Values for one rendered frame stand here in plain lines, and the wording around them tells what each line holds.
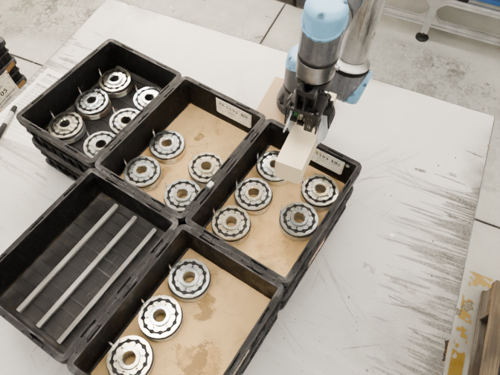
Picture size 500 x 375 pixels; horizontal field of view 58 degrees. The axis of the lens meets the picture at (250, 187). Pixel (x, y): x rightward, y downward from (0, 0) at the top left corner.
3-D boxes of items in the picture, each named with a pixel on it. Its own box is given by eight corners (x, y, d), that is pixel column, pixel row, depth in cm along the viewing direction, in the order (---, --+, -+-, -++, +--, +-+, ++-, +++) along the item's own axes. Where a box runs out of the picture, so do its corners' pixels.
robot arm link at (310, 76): (305, 36, 86) (347, 49, 84) (303, 55, 90) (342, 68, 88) (291, 62, 82) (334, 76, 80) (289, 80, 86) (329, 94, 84)
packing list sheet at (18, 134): (43, 66, 170) (43, 65, 170) (95, 85, 165) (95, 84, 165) (-16, 129, 154) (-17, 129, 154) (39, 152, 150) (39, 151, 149)
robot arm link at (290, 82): (291, 65, 154) (295, 32, 142) (328, 77, 151) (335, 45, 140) (277, 88, 148) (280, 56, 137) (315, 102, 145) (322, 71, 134)
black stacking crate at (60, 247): (103, 190, 129) (91, 167, 120) (186, 242, 121) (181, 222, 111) (-8, 303, 112) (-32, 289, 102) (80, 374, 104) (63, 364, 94)
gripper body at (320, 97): (282, 125, 95) (286, 84, 85) (296, 97, 100) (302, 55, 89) (316, 137, 94) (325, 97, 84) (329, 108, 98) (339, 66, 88)
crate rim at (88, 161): (111, 42, 147) (109, 36, 145) (184, 79, 139) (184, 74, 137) (16, 122, 130) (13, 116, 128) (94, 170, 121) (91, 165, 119)
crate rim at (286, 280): (268, 121, 131) (268, 116, 129) (362, 169, 122) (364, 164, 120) (183, 225, 113) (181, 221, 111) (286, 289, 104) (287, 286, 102)
